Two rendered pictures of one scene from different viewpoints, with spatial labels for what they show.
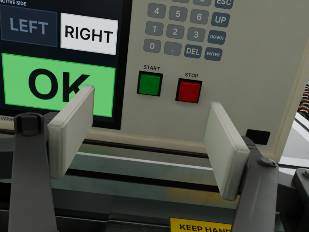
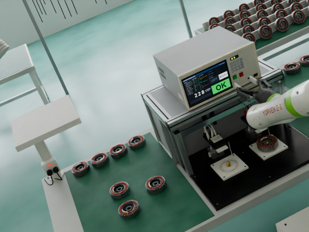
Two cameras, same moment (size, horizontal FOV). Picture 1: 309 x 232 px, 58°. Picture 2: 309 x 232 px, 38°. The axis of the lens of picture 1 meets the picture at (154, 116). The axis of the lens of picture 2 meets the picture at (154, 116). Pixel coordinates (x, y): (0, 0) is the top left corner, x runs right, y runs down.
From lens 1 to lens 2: 2.13 m
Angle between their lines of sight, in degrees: 11
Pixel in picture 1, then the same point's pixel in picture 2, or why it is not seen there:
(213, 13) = (239, 61)
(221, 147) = (254, 81)
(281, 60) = (253, 61)
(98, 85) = (227, 82)
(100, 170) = (234, 95)
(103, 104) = (228, 84)
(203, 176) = (250, 86)
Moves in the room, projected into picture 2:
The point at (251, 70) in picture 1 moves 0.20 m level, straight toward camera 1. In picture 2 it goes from (249, 65) to (257, 83)
